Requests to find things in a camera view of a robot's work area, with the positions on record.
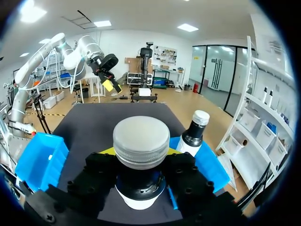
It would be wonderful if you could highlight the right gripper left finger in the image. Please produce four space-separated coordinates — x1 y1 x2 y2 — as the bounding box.
67 147 121 213

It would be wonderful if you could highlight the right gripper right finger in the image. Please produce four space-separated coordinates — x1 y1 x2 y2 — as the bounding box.
162 147 215 213

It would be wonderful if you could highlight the white cable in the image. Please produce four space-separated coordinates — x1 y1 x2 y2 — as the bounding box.
22 40 83 95

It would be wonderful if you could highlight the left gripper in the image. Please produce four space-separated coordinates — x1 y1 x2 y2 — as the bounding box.
86 53 123 94

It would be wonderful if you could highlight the blue plastic bin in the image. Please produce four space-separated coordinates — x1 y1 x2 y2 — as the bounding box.
167 136 231 210
15 132 70 193

